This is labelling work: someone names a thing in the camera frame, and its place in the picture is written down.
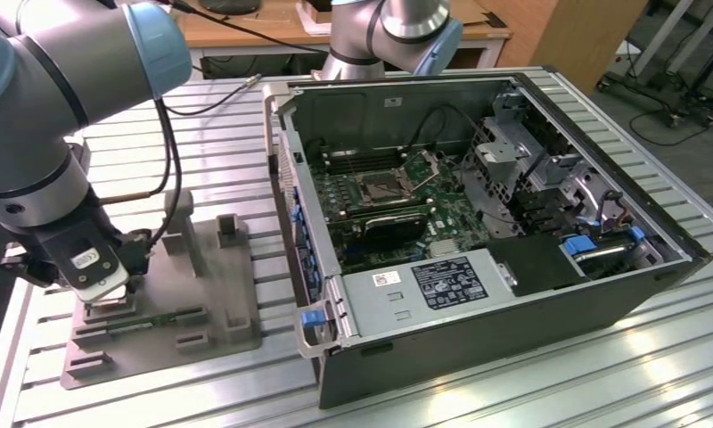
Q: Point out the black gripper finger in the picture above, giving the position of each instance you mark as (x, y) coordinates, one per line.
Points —
(26, 269)

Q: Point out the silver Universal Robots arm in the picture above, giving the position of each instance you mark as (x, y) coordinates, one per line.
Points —
(53, 80)

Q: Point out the CPU socket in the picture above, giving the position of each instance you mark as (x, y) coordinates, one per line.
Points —
(382, 189)

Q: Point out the black graphics card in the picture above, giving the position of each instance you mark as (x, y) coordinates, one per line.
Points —
(392, 229)

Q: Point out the green RAM stick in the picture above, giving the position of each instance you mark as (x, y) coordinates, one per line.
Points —
(145, 322)

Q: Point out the white frame cart with wheels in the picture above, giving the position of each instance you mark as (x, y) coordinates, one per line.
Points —
(660, 96)

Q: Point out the silver CPU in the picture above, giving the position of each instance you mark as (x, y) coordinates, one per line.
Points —
(103, 306)

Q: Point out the black plastic shroud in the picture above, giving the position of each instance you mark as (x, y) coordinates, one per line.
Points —
(534, 263)

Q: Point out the blue plastic clip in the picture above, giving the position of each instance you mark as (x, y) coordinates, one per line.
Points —
(637, 235)

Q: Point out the blue case latch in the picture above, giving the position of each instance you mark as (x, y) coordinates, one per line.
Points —
(310, 319)

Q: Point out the silver metal drive cage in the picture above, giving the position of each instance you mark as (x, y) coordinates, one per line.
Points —
(498, 156)

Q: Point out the wooden desk with white frame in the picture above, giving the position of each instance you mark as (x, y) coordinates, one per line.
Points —
(261, 27)

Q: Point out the black open PC case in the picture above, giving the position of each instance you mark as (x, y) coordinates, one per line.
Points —
(510, 348)

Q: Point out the grey parts rack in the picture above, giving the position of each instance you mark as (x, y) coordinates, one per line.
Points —
(171, 303)

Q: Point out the silver chipset heatsink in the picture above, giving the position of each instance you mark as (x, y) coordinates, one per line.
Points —
(452, 248)

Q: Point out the black RAM slot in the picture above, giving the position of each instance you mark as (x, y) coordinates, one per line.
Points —
(353, 167)
(346, 157)
(350, 162)
(344, 151)

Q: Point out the brown wooden cabinet panel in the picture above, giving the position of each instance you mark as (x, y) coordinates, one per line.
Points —
(570, 35)

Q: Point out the blue disk carrier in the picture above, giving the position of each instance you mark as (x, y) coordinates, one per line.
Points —
(577, 249)

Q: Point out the green motherboard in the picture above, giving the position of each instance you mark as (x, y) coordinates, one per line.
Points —
(452, 214)

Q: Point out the silver power supply unit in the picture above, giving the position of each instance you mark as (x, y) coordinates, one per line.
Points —
(380, 307)

